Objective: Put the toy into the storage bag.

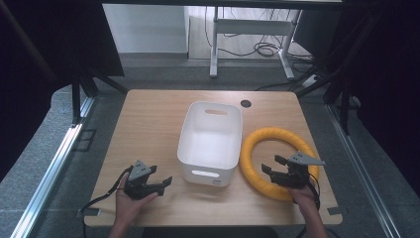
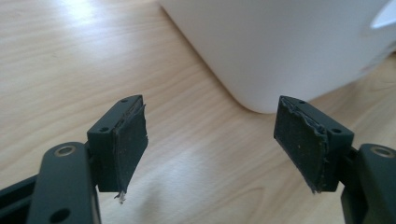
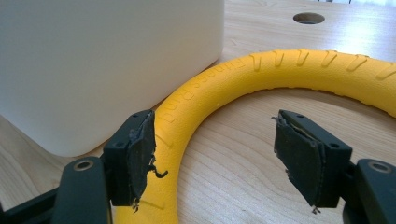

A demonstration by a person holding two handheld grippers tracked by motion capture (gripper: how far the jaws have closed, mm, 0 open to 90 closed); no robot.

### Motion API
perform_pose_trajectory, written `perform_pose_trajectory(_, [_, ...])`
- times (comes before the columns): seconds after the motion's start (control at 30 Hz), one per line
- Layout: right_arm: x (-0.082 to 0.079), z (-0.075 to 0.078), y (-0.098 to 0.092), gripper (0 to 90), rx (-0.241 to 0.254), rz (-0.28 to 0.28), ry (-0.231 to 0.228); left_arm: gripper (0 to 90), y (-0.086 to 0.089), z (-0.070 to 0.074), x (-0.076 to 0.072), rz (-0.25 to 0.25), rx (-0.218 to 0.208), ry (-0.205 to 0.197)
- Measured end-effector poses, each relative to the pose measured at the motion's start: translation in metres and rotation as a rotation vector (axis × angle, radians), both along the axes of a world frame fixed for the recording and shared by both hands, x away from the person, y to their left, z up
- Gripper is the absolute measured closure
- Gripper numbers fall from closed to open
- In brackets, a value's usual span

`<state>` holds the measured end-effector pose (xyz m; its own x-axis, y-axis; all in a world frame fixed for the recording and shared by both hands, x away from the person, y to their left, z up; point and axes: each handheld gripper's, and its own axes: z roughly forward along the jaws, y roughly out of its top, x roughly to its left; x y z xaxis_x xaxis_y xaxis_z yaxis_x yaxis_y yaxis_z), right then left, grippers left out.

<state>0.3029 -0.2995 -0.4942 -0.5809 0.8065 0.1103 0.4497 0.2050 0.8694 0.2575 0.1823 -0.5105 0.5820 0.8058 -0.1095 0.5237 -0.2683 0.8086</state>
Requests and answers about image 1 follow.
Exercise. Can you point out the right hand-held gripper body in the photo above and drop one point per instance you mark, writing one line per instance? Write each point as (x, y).
(297, 173)

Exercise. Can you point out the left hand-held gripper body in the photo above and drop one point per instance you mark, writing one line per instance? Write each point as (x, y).
(138, 185)

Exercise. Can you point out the white plastic basket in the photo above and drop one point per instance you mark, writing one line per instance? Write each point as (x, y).
(211, 145)

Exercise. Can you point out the person's left hand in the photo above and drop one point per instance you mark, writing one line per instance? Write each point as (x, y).
(127, 206)

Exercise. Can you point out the person's right hand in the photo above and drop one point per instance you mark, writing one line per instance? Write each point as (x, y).
(305, 197)

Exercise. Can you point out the person's dark clothing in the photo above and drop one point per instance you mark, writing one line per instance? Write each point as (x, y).
(211, 233)

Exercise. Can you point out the black metal stand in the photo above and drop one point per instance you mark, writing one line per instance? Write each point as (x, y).
(345, 109)
(76, 99)

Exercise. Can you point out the white power strip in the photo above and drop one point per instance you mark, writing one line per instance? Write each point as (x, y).
(310, 81)

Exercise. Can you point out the white metal stand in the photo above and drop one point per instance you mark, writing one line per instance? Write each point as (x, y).
(264, 49)

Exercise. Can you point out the white-framed desk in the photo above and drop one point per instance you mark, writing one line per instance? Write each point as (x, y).
(214, 49)

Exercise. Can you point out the black curtain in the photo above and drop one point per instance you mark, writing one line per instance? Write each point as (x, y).
(39, 66)
(389, 82)

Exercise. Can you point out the aluminium rail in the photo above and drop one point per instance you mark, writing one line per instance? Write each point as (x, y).
(363, 172)
(49, 172)

